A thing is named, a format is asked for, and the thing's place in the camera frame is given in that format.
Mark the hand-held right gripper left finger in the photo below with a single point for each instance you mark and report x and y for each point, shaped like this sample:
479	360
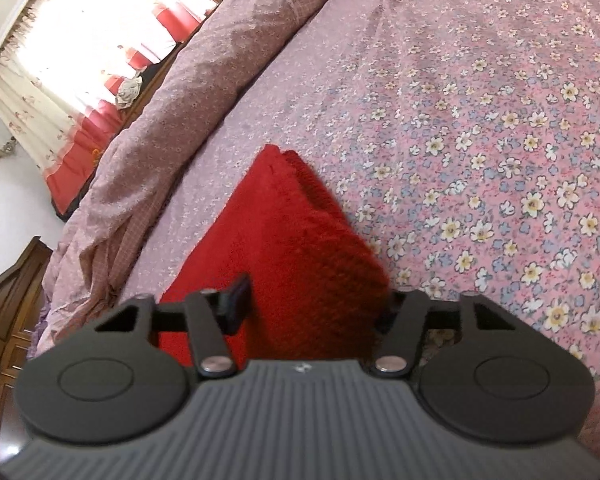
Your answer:
239	302

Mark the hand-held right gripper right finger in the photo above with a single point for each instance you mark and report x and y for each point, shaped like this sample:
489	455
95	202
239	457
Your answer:
405	320

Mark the red knitted sweater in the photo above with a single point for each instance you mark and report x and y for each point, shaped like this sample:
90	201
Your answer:
285	240

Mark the pink floral duvet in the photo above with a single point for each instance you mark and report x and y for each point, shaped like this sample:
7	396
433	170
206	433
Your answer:
190	110

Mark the pink floral bed sheet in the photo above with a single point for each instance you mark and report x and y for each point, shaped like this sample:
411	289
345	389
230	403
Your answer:
455	110

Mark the wooden headboard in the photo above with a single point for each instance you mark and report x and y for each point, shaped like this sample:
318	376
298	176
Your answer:
10	320

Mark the crumpled pale cloth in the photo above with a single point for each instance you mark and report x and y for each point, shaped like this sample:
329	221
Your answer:
128	91

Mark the dark wooden bed board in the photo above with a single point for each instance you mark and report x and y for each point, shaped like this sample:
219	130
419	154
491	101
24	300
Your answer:
152	72

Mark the red and cream curtain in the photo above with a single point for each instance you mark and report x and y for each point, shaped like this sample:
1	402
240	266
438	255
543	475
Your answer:
55	135

